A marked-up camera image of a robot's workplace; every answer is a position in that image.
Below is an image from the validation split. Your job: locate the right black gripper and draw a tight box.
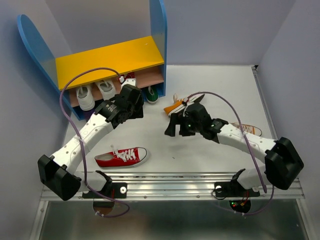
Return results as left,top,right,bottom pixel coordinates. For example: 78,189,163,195
165,112,203,136

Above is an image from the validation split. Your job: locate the orange sneaker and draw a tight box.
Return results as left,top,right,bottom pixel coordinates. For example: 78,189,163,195
231,122,262,137
163,93,205,117

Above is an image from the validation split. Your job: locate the green sneaker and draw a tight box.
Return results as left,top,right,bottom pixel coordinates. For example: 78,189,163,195
145,86,159,104

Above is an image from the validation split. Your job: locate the red sneaker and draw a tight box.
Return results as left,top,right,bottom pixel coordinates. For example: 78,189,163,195
94,145,150,169
123,72,136,80

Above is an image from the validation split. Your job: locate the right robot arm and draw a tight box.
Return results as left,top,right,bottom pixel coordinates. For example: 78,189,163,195
164,103,304,195

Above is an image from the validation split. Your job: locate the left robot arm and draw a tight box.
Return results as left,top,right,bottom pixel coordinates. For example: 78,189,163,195
37,84,144,201

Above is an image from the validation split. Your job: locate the blue yellow shoe shelf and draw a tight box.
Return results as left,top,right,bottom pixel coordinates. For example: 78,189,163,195
17,0,167,120

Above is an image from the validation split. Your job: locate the white sneaker right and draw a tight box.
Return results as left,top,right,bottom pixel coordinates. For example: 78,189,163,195
95,80,117,100

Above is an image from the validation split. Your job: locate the white sneaker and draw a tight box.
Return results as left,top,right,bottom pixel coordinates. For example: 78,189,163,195
76,84,95,112
95,80,117,100

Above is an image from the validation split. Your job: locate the purple sneaker left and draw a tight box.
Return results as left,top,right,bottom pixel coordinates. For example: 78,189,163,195
83,109,95,121

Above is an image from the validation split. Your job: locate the white sneaker left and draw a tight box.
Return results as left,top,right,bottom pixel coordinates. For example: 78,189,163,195
76,84,95,112

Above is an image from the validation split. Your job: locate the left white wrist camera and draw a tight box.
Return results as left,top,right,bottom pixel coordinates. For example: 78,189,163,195
121,78,137,88

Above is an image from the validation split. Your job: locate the aluminium rail frame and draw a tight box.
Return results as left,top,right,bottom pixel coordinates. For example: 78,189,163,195
30,65,315,240

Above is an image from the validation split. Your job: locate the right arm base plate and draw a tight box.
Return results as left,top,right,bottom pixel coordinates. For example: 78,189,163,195
212,181,260,199

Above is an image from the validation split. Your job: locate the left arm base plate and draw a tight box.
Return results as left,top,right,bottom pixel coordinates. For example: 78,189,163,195
82,182,128,199

